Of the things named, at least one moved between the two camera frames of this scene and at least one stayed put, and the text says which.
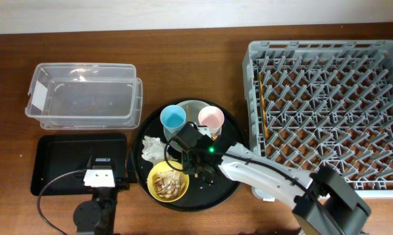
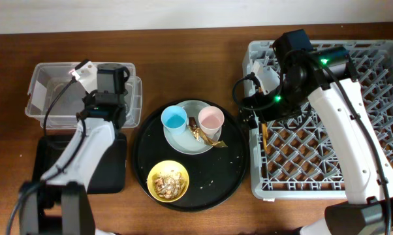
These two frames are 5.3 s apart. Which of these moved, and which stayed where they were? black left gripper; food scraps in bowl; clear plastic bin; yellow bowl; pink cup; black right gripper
Moved: black right gripper; black left gripper
Stayed: clear plastic bin; food scraps in bowl; pink cup; yellow bowl
